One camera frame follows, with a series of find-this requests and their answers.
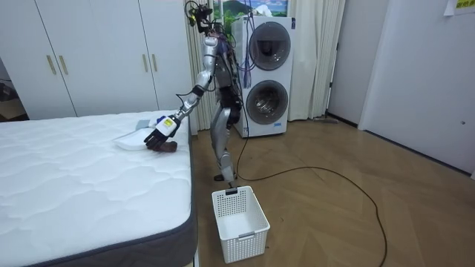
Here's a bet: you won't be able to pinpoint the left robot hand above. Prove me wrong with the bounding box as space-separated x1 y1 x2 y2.
143 115 182 151

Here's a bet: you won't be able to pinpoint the dark brown cloth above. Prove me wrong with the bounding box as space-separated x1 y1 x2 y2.
145 139 180 154

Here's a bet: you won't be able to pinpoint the robot legs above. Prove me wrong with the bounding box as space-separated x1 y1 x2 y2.
209 99 243 188

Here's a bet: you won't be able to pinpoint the robot body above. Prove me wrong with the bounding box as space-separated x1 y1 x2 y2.
184 0 244 112

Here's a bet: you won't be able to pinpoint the white wardrobe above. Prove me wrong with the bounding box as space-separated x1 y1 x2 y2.
0 0 194 122

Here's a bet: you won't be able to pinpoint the grey bed with white mattress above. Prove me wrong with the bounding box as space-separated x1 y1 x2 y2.
0 110 200 267

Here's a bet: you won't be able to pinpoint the white washing machine tower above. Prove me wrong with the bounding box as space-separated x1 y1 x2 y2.
230 15 297 139

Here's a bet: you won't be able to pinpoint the white plastic laundry basket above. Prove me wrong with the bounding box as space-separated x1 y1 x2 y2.
211 185 272 265

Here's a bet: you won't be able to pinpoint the white door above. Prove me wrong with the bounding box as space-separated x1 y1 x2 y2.
357 0 475 176

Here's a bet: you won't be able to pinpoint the cable bundle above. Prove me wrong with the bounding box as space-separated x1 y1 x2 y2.
218 0 261 90

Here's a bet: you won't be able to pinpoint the landscape wall poster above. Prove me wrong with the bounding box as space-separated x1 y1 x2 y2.
212 0 290 24

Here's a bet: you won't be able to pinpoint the black floor cable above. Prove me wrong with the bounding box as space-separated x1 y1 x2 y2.
235 87 389 267

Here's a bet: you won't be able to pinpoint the paper wall notice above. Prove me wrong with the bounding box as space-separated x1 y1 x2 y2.
443 0 475 17

